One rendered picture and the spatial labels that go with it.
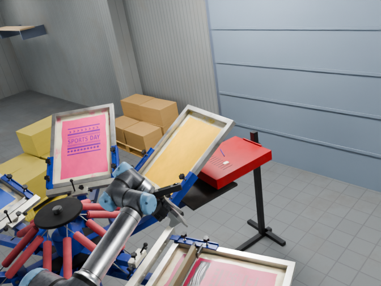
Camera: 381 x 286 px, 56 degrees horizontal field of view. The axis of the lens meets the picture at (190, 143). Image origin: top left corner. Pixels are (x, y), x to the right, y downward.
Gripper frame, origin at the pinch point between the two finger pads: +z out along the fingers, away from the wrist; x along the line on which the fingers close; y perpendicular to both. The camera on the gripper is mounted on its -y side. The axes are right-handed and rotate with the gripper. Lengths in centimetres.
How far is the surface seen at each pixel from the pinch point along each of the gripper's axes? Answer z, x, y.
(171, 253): 32, -80, 35
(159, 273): 30, -67, 46
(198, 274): 47, -61, 30
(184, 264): 35, -59, 30
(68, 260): -16, -73, 76
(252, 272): 67, -54, 7
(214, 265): 53, -66, 21
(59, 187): -50, -155, 72
